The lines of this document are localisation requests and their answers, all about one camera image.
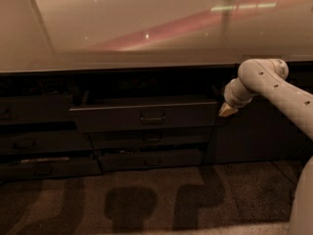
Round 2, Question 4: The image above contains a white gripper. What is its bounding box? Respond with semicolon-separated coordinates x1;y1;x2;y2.
218;78;253;118

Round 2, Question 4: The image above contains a dark drawer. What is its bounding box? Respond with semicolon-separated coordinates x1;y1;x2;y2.
99;149;202;171
0;158;102;181
0;130;93;155
0;95;71;125
89;126;213;149
69;94;219;133

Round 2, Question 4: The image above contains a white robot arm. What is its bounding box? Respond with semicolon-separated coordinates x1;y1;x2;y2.
218;59;313;235

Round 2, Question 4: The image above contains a dark cabinet door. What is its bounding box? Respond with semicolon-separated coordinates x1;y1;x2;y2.
204;97;312;164

